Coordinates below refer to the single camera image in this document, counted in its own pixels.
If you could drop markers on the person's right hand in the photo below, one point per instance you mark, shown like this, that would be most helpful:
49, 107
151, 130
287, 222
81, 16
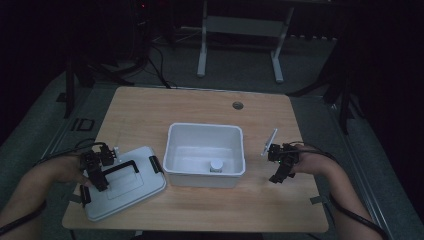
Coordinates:
313, 160

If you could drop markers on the person's left hand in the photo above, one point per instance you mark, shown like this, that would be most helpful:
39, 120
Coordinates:
68, 170

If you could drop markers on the white storage box lid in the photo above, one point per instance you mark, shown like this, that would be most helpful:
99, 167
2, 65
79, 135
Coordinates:
130, 190

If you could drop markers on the grey tape piece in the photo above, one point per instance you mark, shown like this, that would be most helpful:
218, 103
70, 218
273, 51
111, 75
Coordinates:
316, 200
75, 198

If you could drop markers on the black metal stand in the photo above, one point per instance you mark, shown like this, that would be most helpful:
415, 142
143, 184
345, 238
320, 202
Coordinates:
70, 90
345, 106

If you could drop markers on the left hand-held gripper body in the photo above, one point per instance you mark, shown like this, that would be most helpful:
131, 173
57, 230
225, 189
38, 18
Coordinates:
96, 158

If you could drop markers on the white plastic storage box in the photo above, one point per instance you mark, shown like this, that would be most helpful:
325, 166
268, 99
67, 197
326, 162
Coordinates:
203, 151

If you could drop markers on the white bottle with green label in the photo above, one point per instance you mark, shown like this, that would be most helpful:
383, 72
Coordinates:
216, 165

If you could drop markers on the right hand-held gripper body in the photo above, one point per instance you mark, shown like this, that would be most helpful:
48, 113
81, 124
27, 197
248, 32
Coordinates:
283, 154

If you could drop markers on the white metal stand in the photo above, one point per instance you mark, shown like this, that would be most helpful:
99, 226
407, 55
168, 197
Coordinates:
245, 26

